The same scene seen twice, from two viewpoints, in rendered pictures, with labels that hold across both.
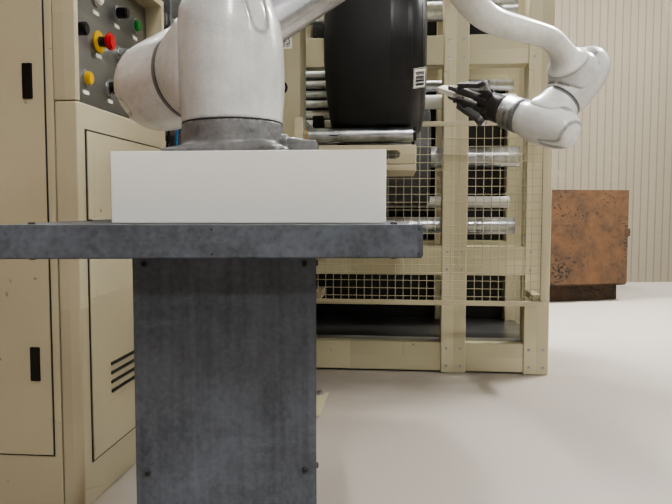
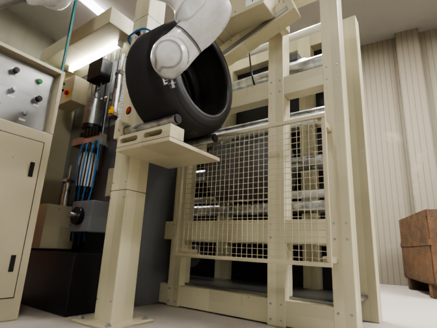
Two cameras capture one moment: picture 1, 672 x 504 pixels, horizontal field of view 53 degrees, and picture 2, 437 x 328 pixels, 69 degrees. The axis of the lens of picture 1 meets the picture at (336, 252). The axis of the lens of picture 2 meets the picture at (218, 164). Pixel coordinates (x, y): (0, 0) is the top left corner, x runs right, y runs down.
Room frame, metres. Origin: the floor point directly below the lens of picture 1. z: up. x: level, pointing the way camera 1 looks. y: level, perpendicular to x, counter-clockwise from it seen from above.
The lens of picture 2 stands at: (1.07, -1.06, 0.36)
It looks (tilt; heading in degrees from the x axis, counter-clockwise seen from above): 15 degrees up; 31
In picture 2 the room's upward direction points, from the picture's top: 3 degrees clockwise
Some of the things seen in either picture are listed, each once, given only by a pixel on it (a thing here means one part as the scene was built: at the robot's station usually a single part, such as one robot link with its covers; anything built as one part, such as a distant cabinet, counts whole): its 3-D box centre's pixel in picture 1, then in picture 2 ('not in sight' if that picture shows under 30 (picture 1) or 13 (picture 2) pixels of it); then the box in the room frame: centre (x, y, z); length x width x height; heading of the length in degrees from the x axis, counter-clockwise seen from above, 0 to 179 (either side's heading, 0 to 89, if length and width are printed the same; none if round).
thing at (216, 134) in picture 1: (246, 144); not in sight; (1.03, 0.14, 0.77); 0.22 x 0.18 x 0.06; 89
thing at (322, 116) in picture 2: (426, 214); (242, 191); (2.55, -0.34, 0.65); 0.90 x 0.02 x 0.70; 85
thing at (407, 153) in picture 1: (358, 155); (149, 138); (2.11, -0.07, 0.84); 0.36 x 0.09 x 0.06; 85
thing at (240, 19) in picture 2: not in sight; (229, 24); (2.53, -0.24, 1.71); 0.61 x 0.25 x 0.15; 85
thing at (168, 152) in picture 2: (360, 170); (169, 154); (2.24, -0.08, 0.80); 0.37 x 0.36 x 0.02; 175
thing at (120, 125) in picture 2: (308, 139); (147, 140); (2.26, 0.09, 0.90); 0.40 x 0.03 x 0.10; 175
